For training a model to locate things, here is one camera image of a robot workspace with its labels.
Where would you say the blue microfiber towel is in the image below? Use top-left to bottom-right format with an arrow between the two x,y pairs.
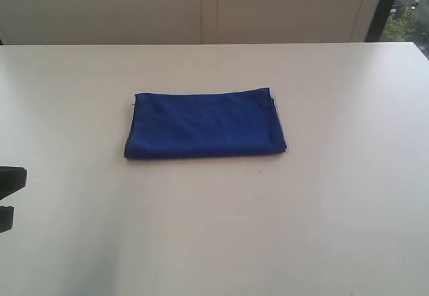
124,88 -> 287,160

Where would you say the green tree outside window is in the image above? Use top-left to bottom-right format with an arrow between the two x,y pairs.
380,5 -> 418,42

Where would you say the black window frame post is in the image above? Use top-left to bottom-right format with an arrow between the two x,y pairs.
365,0 -> 395,42

